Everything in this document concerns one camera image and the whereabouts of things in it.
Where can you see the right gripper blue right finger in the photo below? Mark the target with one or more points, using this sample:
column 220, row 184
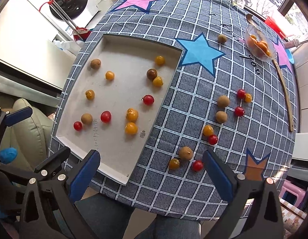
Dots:
column 221, row 175

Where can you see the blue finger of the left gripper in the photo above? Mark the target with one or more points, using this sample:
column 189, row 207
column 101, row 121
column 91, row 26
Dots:
column 18, row 116
column 53, row 163

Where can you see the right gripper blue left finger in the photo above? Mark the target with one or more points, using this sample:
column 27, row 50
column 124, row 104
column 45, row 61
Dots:
column 81, row 175

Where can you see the brown longan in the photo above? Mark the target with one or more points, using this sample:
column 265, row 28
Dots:
column 86, row 119
column 222, row 38
column 223, row 101
column 221, row 117
column 95, row 64
column 185, row 153

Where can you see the red cherry tomato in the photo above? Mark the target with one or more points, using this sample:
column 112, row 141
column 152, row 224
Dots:
column 241, row 94
column 106, row 117
column 148, row 100
column 212, row 139
column 239, row 111
column 78, row 126
column 197, row 166

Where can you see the yellow cherry tomato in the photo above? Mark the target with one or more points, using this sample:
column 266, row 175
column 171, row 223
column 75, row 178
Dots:
column 109, row 75
column 131, row 128
column 208, row 130
column 160, row 60
column 90, row 95
column 174, row 164
column 248, row 98
column 158, row 81

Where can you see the large yellow tomato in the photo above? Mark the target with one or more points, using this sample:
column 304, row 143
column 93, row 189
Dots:
column 132, row 115

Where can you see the dark brown tomato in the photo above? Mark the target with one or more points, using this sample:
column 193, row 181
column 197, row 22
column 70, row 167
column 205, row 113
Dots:
column 151, row 74

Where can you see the beige sofa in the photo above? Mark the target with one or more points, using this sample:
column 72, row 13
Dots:
column 29, row 137

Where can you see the pink plastic stool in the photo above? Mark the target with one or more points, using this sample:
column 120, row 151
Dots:
column 292, row 193

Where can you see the patterned wrapped box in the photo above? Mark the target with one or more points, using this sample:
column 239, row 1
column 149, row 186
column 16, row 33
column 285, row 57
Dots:
column 292, row 217

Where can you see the white rectangular tray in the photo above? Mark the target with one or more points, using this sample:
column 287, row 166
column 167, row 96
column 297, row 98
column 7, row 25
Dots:
column 128, row 58

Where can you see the checkered star tablecloth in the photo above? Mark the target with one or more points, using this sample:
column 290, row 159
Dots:
column 258, row 144

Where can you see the red mop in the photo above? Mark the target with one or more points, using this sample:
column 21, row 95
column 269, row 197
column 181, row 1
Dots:
column 79, row 33

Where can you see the glass fruit bowl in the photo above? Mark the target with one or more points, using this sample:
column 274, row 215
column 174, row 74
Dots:
column 252, row 30

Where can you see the blue plastic basin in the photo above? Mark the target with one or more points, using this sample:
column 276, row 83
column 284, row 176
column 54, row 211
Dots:
column 290, row 56

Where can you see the orange tangerines in bowl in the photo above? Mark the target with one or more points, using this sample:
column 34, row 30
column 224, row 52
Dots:
column 258, row 48

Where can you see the long wooden stick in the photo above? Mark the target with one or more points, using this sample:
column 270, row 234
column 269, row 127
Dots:
column 286, row 96

